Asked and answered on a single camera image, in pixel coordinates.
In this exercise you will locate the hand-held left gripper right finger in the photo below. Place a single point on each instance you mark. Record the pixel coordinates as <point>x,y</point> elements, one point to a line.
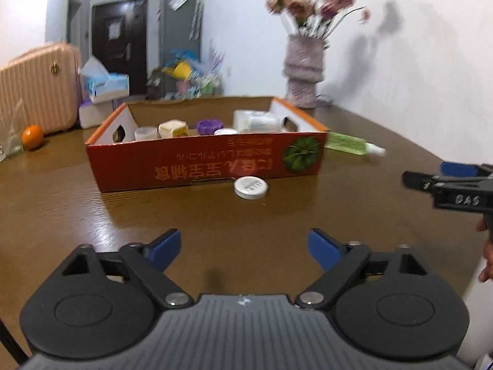
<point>323,248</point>

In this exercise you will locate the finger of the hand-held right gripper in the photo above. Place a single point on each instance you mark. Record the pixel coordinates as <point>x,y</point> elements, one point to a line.
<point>458,168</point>
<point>421,180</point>

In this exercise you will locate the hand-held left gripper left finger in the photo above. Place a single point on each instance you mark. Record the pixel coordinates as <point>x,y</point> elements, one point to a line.
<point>165,248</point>

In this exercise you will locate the green plastic bottle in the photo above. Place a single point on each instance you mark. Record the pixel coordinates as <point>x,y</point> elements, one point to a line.
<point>346,143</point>

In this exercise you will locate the red cardboard box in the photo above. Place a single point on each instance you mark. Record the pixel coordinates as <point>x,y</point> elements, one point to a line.
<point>200,165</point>

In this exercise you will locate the white round lid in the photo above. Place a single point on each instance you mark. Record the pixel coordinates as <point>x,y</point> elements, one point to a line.
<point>251,187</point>

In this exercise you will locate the purple ridged lid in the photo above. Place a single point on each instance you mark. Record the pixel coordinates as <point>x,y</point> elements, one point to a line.
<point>210,126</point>

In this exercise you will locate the white plastic container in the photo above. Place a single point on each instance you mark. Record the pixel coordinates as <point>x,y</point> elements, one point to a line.
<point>256,120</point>

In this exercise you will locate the person's right hand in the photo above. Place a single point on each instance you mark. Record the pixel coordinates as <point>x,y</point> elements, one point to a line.
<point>488,254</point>

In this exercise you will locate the white and purple box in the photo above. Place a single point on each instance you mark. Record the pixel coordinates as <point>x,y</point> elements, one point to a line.
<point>92,115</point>

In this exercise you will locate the pink textured vase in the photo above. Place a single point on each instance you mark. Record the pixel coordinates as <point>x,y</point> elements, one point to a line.
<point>304,73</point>

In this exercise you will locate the pink pot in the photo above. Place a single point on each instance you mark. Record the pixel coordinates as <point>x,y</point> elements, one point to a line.
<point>181,88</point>

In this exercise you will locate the clutter of items by fridge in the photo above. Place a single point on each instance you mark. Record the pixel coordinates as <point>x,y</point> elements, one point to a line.
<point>206,84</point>

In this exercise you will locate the orange fruit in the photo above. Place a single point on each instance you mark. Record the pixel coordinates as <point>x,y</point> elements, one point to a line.
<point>32,137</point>

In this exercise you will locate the blue tissue box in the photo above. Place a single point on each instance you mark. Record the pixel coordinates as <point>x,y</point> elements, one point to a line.
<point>106,84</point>

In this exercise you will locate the yellow watering can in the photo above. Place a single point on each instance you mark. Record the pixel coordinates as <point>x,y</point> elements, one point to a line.
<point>179,70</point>

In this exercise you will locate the clear drinking glass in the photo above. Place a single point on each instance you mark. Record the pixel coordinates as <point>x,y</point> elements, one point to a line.
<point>9,138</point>

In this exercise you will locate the blue clothes hangers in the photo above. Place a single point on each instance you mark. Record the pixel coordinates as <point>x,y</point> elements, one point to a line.
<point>185,57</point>

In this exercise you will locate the purple feather decoration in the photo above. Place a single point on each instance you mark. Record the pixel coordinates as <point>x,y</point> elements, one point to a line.
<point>216,57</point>

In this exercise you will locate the dark brown door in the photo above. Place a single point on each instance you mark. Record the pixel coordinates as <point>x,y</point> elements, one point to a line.
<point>131,46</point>

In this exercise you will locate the pink ribbed suitcase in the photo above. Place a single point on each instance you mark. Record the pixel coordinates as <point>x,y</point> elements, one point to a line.
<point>34,88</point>

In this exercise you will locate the dried pink roses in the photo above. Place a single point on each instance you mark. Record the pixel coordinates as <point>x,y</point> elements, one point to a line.
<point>304,4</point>

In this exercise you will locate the grey refrigerator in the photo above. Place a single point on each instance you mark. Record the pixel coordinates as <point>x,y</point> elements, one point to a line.
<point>179,31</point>

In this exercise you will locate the paper on door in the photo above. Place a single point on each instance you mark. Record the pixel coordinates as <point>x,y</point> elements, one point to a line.
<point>113,30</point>

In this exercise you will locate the hanging folded umbrella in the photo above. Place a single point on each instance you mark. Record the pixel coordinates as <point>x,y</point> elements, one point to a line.
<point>197,11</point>

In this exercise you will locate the paper on refrigerator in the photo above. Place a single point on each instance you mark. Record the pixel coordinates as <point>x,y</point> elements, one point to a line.
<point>178,2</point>

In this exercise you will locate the grey door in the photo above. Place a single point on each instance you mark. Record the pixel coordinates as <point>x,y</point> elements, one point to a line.
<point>74,19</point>

